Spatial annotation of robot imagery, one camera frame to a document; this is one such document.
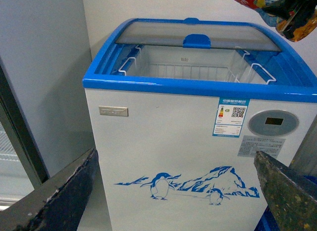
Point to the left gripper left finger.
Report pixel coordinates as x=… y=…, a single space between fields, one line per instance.
x=59 y=203

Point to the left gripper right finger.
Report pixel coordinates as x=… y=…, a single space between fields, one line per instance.
x=270 y=169

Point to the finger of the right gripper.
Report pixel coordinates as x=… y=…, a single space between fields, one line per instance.
x=299 y=17

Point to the red iced tea bottle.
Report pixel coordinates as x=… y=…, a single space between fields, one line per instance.
x=270 y=20

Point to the tall glass door fridge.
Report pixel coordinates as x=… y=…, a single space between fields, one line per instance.
x=45 y=52

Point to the front sliding glass lid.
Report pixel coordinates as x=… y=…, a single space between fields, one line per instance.
x=198 y=36

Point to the sliding glass lid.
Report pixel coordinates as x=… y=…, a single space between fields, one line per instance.
x=198 y=36
x=192 y=21

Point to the rear sliding glass lid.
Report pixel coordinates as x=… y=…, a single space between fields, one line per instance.
x=192 y=21

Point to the white blue chest freezer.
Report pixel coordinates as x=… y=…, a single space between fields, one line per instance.
x=178 y=154

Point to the white wire freezer basket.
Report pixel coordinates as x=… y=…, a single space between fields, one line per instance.
x=225 y=65

